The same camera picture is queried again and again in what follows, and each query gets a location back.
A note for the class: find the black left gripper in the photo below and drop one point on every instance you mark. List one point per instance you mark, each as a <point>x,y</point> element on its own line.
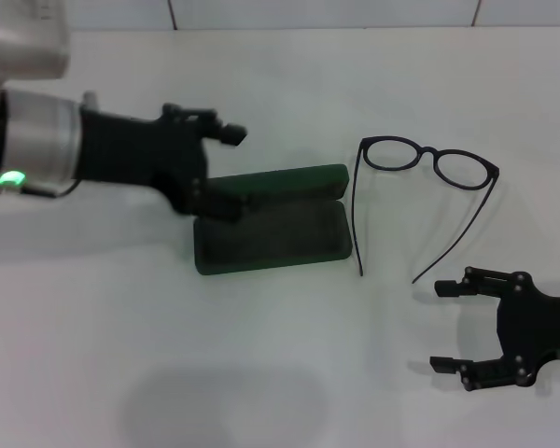
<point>140,154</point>

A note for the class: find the green glasses case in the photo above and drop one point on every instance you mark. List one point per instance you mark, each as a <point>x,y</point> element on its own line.
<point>270,233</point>

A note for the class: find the black round glasses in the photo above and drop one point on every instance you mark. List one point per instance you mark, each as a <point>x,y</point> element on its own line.
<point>431,150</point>

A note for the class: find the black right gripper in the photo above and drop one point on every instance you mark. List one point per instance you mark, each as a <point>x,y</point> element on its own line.
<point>541,326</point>

